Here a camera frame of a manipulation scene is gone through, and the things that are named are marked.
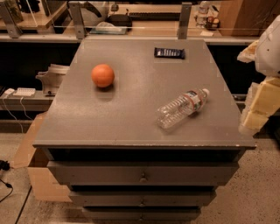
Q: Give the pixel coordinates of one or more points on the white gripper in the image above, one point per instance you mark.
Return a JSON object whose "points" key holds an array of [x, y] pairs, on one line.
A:
{"points": [[269, 49]]}

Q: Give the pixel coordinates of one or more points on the clear plastic water bottle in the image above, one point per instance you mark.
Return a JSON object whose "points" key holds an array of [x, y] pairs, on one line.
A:
{"points": [[177, 110]]}

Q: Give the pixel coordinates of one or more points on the small bottle on shelf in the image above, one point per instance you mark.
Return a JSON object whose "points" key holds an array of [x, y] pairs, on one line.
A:
{"points": [[201, 17]]}

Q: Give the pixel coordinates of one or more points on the black keyboard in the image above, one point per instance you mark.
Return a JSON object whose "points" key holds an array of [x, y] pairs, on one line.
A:
{"points": [[155, 16]]}

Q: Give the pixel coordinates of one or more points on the black bag on shelf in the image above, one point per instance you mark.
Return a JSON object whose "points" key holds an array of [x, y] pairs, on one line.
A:
{"points": [[120, 20]]}

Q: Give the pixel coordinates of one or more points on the orange ball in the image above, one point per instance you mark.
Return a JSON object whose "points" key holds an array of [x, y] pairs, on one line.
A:
{"points": [[102, 75]]}

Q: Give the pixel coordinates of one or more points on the clear plastic container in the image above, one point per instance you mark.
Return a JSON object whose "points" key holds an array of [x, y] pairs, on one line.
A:
{"points": [[108, 28]]}

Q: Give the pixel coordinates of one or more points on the grey drawer cabinet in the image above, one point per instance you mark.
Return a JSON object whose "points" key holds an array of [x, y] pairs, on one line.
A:
{"points": [[105, 144]]}

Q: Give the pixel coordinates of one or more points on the white power strip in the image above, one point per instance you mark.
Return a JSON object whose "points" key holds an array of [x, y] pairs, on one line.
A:
{"points": [[25, 92]]}

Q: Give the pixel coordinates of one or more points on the cardboard box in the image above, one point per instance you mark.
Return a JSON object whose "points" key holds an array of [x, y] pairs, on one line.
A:
{"points": [[44, 185]]}

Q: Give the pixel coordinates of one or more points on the grey metal bracket part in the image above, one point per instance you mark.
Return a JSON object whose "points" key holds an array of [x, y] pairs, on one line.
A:
{"points": [[52, 78]]}

